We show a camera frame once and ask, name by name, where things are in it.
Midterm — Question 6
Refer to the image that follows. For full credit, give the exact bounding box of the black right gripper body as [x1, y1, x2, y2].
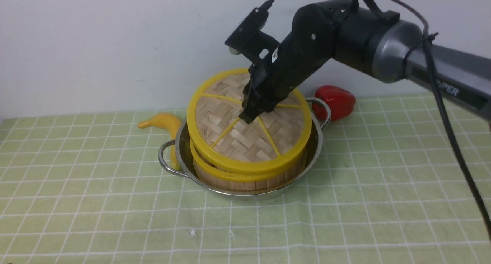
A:
[243, 3, 340, 112]

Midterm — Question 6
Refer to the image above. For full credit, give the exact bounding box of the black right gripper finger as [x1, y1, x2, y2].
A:
[239, 103, 261, 124]

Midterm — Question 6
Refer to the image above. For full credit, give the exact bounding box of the woven bamboo steamer lid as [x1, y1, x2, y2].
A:
[186, 68, 313, 175]

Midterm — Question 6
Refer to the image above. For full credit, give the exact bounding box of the bamboo steamer basket yellow rim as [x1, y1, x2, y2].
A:
[190, 142, 307, 192]

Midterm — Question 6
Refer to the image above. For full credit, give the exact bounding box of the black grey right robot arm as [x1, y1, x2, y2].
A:
[226, 0, 432, 124]

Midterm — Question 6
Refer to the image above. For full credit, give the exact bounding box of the stainless steel pot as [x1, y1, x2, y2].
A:
[158, 97, 332, 200]

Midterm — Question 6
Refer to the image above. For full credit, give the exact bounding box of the red bell pepper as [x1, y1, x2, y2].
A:
[314, 85, 356, 122]

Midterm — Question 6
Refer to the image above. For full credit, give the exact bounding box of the yellow banana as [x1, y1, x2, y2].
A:
[137, 112, 182, 170]

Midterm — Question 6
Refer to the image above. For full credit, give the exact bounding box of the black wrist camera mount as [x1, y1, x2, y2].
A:
[225, 7, 280, 66]

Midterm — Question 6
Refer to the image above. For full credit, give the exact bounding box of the black cable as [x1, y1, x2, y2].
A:
[261, 0, 491, 243]

